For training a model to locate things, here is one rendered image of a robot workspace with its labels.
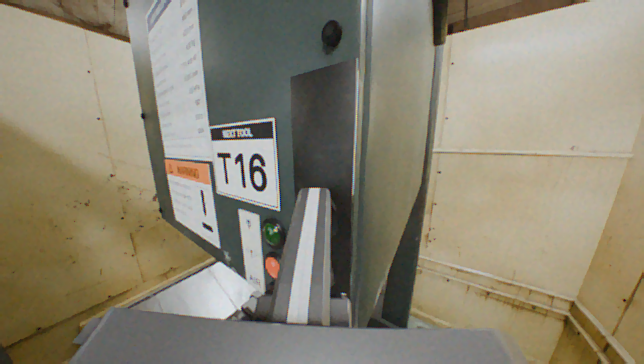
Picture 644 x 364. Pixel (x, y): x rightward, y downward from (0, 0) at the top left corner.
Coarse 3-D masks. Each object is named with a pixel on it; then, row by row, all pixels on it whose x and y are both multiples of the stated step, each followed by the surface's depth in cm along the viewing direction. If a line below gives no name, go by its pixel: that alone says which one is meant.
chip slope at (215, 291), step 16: (192, 272) 120; (208, 272) 126; (224, 272) 130; (160, 288) 105; (176, 288) 110; (192, 288) 113; (208, 288) 117; (224, 288) 121; (240, 288) 125; (144, 304) 97; (160, 304) 100; (176, 304) 103; (192, 304) 106; (208, 304) 109; (224, 304) 112; (240, 304) 116
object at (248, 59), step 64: (128, 0) 26; (256, 0) 11; (320, 0) 9; (384, 0) 9; (448, 0) 33; (256, 64) 12; (320, 64) 10; (384, 64) 10; (384, 128) 11; (384, 192) 13; (384, 256) 16
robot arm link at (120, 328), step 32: (96, 320) 5; (128, 320) 4; (160, 320) 4; (192, 320) 4; (224, 320) 4; (96, 352) 3; (128, 352) 3; (160, 352) 3; (192, 352) 3; (224, 352) 3; (256, 352) 3; (288, 352) 3; (320, 352) 3; (352, 352) 3; (384, 352) 3; (416, 352) 3; (448, 352) 3; (480, 352) 3; (512, 352) 3
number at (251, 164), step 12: (240, 156) 15; (252, 156) 14; (264, 156) 13; (240, 168) 15; (252, 168) 14; (264, 168) 14; (240, 180) 16; (252, 180) 15; (264, 180) 14; (240, 192) 16; (252, 192) 15; (264, 192) 14
